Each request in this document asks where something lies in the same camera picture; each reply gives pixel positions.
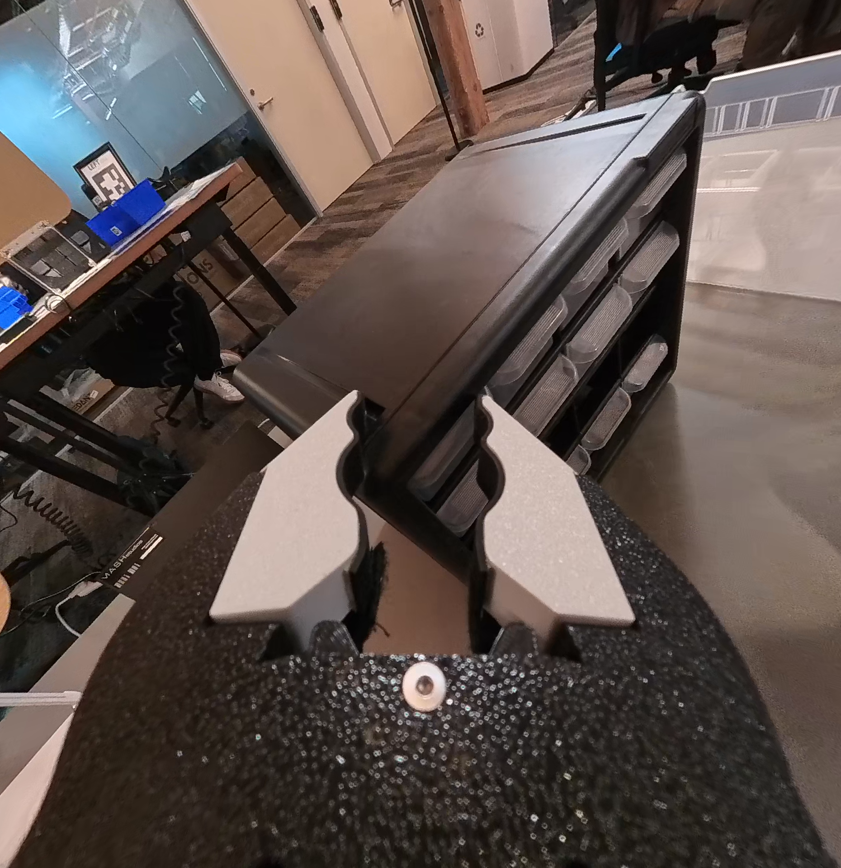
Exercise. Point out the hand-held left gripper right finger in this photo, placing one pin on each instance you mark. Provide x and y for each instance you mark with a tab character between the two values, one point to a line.
549	542

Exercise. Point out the clear box with black inserts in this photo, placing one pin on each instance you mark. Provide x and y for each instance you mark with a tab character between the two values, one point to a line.
51	261

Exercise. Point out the wooden table with black legs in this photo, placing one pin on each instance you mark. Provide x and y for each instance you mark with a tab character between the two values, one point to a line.
190	203

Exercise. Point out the white shoe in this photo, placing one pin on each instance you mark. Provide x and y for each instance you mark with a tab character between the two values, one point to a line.
218	388

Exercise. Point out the rows of clear cabinet drawers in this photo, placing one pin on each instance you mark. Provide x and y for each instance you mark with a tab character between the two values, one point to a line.
597	332

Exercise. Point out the blue plastic bin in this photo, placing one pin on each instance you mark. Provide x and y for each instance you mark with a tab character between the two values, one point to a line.
125	217
7	312

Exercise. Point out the black stand pole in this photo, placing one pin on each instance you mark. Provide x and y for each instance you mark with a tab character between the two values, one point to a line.
447	102

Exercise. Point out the wooden pillar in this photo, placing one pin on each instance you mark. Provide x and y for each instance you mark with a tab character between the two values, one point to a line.
458	61

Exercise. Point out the white cabinet with recycling symbol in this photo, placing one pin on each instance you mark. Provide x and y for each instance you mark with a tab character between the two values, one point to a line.
508	41

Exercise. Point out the tan rounded board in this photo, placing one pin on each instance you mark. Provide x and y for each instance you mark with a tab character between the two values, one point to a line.
20	196

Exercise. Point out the black white printed tag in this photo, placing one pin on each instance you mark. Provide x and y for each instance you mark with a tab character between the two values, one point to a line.
105	176

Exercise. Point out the black drawer cabinet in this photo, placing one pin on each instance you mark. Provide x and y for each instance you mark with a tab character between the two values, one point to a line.
461	258

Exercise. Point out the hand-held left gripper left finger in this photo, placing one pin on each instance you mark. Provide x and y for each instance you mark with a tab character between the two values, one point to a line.
291	529

